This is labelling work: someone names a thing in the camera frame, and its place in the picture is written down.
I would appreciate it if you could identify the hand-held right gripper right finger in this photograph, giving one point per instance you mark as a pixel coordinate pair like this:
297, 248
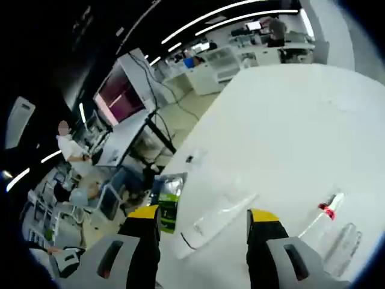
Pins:
270, 234

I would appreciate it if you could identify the white skincare tube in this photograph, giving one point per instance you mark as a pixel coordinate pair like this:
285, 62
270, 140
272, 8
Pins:
216, 222

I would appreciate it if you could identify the ceiling air conditioner unit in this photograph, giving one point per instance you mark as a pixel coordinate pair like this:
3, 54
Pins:
19, 123

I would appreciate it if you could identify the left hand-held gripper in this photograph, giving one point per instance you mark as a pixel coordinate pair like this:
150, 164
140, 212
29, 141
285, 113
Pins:
70, 262

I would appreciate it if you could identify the green black packet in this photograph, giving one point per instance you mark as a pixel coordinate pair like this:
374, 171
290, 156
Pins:
168, 210

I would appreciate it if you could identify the monitor with purple screen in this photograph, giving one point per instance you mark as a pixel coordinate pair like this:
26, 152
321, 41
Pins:
120, 93

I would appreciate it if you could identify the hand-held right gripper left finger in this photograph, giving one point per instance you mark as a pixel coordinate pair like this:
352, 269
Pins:
120, 256

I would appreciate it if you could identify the small white card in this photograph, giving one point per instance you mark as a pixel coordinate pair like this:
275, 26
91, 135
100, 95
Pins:
189, 159

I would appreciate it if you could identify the white skincare bottle red label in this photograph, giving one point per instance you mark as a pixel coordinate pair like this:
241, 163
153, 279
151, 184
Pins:
343, 250

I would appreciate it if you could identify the white desk black frame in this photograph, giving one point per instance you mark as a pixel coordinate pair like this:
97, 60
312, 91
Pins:
126, 138

